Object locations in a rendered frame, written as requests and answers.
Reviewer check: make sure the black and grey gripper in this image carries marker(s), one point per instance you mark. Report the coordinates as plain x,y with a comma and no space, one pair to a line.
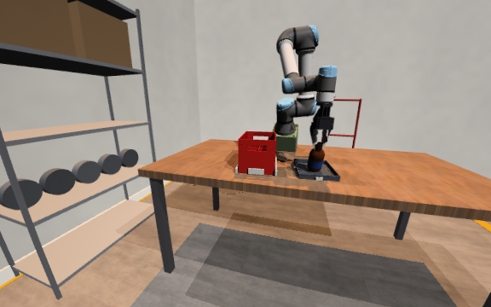
325,124

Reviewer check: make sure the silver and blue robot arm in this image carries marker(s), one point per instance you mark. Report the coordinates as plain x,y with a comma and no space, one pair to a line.
304,39

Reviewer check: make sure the red divided crate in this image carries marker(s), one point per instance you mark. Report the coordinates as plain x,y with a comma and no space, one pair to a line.
258,154

